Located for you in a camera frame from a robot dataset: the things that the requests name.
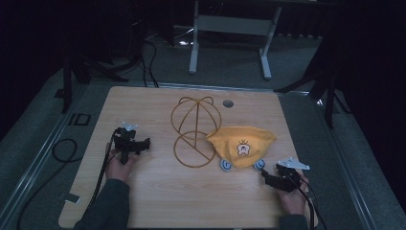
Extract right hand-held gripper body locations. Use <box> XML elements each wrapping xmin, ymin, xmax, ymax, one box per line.
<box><xmin>275</xmin><ymin>156</ymin><xmax>311</xmax><ymax>194</ymax></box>

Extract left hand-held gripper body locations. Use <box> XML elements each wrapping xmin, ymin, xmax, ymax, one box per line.
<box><xmin>113</xmin><ymin>121</ymin><xmax>144</xmax><ymax>166</ymax></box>

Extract person's right hand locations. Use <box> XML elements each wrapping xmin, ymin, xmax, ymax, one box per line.
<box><xmin>275</xmin><ymin>173</ymin><xmax>310</xmax><ymax>217</ymax></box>

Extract person's left hand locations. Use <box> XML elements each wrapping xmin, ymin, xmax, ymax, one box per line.
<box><xmin>104</xmin><ymin>142</ymin><xmax>141</xmax><ymax>184</ymax></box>

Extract yellow hat with bear print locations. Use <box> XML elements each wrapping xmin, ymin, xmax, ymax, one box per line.
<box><xmin>206</xmin><ymin>126</ymin><xmax>278</xmax><ymax>173</ymax></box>

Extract black tripod stand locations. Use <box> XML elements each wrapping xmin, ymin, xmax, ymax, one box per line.
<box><xmin>59</xmin><ymin>37</ymin><xmax>130</xmax><ymax>115</ymax></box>
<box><xmin>273</xmin><ymin>32</ymin><xmax>352</xmax><ymax>130</ymax></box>

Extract right hand-held gripper black cable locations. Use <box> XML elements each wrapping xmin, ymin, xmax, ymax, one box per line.
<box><xmin>286</xmin><ymin>172</ymin><xmax>327</xmax><ymax>230</ymax></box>

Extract hand-held gripper black cable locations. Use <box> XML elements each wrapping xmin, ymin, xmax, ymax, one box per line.
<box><xmin>86</xmin><ymin>129</ymin><xmax>120</xmax><ymax>210</ymax></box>
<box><xmin>286</xmin><ymin>172</ymin><xmax>327</xmax><ymax>230</ymax></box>

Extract left hand-held gripper black cable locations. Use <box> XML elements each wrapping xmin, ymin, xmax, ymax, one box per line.
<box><xmin>86</xmin><ymin>129</ymin><xmax>120</xmax><ymax>210</ymax></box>

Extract gold wire hat stand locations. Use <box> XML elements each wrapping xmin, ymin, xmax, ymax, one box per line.
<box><xmin>169</xmin><ymin>96</ymin><xmax>223</xmax><ymax>169</ymax></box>

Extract black cable on floor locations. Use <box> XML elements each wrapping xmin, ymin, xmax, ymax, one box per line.
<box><xmin>14</xmin><ymin>137</ymin><xmax>79</xmax><ymax>230</ymax></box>

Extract black hanging cables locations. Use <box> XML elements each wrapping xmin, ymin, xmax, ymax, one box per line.
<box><xmin>139</xmin><ymin>34</ymin><xmax>160</xmax><ymax>89</ymax></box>

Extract white metal desk frame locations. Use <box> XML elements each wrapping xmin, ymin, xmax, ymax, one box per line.
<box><xmin>188</xmin><ymin>0</ymin><xmax>283</xmax><ymax>81</ymax></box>

